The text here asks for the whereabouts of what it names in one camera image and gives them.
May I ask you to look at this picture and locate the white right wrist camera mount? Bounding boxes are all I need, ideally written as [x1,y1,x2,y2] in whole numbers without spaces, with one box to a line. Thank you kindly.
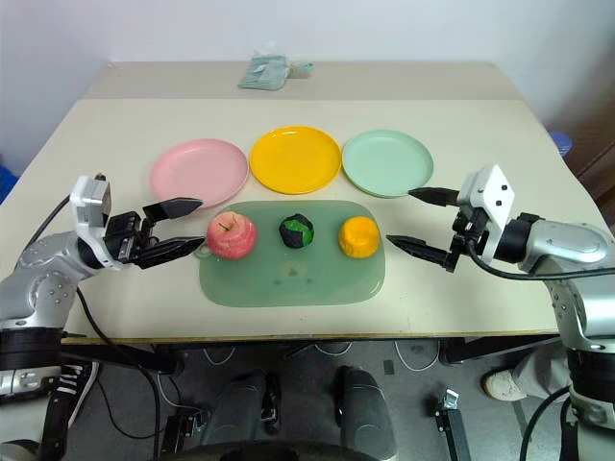
[455,163,519,264]

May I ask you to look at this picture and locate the pink apple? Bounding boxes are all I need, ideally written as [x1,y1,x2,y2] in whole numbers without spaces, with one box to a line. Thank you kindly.
[206,210,258,261]

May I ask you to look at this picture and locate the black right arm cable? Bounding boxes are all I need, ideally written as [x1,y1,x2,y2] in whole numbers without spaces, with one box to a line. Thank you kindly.
[464,239,615,461]

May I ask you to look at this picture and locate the light green plate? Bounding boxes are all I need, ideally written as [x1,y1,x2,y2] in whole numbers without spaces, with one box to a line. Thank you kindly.
[340,129,435,199]

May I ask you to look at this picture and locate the black floor cable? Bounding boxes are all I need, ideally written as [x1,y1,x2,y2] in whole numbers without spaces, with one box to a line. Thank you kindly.
[98,378,167,450]

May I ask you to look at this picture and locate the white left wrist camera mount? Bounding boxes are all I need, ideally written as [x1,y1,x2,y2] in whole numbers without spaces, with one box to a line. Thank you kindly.
[69,173,114,242]

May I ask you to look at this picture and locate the green translucent tray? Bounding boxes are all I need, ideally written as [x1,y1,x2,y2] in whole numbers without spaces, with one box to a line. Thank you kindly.
[195,199,387,307]

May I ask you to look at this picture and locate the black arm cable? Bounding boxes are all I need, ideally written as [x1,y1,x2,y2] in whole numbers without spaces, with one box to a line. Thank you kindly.
[464,239,615,461]
[34,194,167,461]

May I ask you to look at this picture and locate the orange fruit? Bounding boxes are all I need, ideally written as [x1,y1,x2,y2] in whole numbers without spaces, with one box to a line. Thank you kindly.
[336,215,381,259]

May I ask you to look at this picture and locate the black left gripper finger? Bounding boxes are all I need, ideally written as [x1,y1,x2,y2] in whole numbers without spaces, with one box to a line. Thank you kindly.
[135,235,208,270]
[142,197,205,223]

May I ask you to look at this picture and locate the yellow plate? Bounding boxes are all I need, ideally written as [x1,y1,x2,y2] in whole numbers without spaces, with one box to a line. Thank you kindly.
[249,125,341,196]

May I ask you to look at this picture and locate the black and white sneaker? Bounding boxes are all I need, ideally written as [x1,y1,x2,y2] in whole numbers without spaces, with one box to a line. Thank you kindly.
[58,360,101,431]

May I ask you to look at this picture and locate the dark rounded robot leg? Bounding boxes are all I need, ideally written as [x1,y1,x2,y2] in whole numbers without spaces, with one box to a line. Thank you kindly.
[199,368,283,448]
[334,365,398,461]

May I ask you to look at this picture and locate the white shoe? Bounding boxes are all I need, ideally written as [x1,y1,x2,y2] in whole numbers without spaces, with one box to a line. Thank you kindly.
[481,367,529,402]

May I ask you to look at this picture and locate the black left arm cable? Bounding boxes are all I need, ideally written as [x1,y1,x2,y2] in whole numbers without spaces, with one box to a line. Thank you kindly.
[34,194,167,461]

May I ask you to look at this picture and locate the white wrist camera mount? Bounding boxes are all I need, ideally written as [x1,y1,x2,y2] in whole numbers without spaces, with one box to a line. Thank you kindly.
[69,173,114,242]
[455,163,519,264]

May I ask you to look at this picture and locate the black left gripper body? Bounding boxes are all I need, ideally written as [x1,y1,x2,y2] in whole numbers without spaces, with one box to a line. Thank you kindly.
[102,209,160,265]

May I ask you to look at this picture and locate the dark green toy vegetable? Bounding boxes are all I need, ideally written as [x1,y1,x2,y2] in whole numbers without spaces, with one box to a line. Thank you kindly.
[278,213,316,250]

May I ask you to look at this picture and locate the green packet bundle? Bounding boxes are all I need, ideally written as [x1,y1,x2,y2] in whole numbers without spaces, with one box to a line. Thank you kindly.
[237,53,316,90]

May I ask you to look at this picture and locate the black metal stand foot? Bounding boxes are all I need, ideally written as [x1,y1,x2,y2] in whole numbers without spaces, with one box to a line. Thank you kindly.
[429,388,472,461]

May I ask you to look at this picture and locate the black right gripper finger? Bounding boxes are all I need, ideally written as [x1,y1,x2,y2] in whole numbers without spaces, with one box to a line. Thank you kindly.
[385,233,461,274]
[408,186,461,208]

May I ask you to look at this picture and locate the pink plate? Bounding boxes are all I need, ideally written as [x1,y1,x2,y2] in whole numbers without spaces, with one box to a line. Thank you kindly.
[149,138,250,210]

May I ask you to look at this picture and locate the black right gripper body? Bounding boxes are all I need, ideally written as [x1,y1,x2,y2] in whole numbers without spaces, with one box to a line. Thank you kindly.
[450,205,490,255]

